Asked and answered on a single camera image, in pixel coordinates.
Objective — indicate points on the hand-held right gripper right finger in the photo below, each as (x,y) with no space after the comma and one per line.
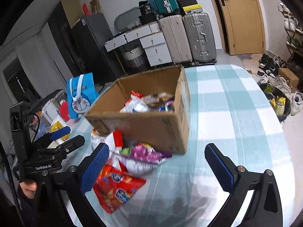
(220,167)

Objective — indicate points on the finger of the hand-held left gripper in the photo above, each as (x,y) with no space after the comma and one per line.
(71,143)
(59,132)

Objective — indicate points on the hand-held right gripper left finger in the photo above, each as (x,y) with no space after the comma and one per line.
(94,167)

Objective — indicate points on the large white red snack bag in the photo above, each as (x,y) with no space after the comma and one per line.
(97,139)

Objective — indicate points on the red snack bag blue emblem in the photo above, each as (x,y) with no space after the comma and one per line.
(118,189)

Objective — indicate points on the narrow red snack packet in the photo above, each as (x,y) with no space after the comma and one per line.
(117,138)

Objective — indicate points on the purple green snack bag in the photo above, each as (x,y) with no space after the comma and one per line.
(142,156)

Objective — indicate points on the large cardboard box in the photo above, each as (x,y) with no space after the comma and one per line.
(146,127)

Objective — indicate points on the white snack bag red trim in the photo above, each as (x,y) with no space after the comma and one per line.
(132,107)

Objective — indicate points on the purple white snack packet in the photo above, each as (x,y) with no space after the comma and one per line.
(169,105)

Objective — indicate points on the person's left hand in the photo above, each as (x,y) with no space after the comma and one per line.
(28,186)

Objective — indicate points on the yellow drink carton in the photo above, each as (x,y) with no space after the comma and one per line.
(58,125)

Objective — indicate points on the red crinkled packet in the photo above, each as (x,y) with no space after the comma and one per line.
(64,110)

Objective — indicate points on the blue cartoon tote bag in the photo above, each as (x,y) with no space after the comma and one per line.
(82,92)

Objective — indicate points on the black trash bin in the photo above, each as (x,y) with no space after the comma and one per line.
(278,104)

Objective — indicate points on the black wardrobe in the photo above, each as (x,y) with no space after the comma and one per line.
(61,42)

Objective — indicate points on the grey refrigerator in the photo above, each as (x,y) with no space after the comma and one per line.
(94,40)

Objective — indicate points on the white sneaker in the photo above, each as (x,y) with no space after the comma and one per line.
(297,102)

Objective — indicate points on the woven laundry basket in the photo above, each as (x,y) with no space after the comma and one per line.
(133,58)

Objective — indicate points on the heap of loose shoes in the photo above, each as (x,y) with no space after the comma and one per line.
(269,67)

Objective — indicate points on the small cardboard box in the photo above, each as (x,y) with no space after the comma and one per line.
(287,76)

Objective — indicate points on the flat brown cardboard sheet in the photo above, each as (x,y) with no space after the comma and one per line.
(71,11)

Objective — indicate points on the red paper bag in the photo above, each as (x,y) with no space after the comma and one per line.
(86,9)

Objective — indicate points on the white drawer cabinet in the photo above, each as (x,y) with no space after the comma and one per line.
(153,47)

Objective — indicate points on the brown paper bag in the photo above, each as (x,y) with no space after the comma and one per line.
(95,6)

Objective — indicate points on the silver suitcase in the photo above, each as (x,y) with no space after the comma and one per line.
(200,37)

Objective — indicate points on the beige suitcase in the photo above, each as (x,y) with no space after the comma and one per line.
(175,39)

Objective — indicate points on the wooden shoe rack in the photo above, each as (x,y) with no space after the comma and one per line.
(290,49)

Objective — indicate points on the black bag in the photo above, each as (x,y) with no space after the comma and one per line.
(146,14)

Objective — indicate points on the wooden door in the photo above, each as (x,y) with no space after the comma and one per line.
(241,16)

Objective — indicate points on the rows of racked shoes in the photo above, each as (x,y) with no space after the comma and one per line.
(291,23)

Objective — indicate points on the yellow black shoe box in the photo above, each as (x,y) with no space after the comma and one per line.
(193,9)

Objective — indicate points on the grey oval frame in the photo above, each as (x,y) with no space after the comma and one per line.
(123,16)

